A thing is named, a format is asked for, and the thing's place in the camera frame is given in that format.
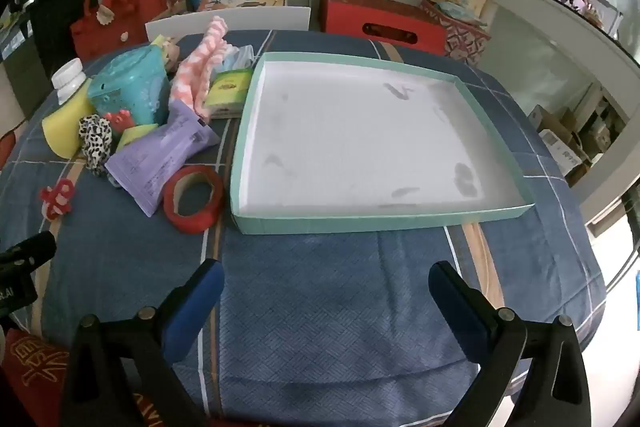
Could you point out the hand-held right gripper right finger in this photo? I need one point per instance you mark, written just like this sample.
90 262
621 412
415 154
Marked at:
457 312

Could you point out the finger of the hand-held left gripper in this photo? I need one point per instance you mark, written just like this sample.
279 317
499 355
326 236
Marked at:
30 249

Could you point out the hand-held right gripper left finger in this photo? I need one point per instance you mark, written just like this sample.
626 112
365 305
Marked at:
195 307

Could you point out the red knot ornament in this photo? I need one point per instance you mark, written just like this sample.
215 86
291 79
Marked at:
56 202

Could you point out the leopard print scrunchie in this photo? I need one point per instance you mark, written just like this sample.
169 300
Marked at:
95 142

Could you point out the yellow and green sponge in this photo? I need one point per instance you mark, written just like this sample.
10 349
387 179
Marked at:
62 127

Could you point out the purple plastic packet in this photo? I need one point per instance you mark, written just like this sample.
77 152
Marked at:
150 162

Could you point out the yellow-green cloth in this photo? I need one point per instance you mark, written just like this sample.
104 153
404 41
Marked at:
132 136

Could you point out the white tray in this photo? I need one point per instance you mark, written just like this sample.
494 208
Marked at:
360 132

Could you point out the green tissue pack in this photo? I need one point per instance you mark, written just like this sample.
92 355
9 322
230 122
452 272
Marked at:
227 92

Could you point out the pink striped cloth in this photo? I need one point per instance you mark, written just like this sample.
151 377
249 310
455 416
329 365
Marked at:
192 72

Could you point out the blue face mask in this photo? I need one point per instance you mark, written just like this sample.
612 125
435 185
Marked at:
240 57

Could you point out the red cloth with gold print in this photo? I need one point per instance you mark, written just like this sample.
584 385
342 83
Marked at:
35 372

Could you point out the red tape roll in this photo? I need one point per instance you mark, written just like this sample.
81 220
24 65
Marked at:
172 202

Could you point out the blue plaid blanket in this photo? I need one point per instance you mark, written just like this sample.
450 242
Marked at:
325 297

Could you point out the small red plastic toy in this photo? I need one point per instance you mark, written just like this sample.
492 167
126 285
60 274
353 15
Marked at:
119 119

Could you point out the white plastic bottle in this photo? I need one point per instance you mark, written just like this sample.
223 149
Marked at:
69 79

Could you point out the teal plastic basket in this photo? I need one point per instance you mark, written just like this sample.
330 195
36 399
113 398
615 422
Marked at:
130 84

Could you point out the stack of cardboard boxes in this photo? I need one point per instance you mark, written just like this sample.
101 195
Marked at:
562 142

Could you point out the small plush doll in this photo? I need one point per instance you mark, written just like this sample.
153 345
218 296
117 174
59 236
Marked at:
167 49

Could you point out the red handbag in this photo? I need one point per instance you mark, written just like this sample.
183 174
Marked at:
115 22

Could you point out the white curved counter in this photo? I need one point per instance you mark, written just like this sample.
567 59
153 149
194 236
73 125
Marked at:
545 57

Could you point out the red patterned box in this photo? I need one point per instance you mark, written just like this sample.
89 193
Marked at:
465 39

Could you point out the red cardboard box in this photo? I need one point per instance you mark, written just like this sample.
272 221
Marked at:
360 14

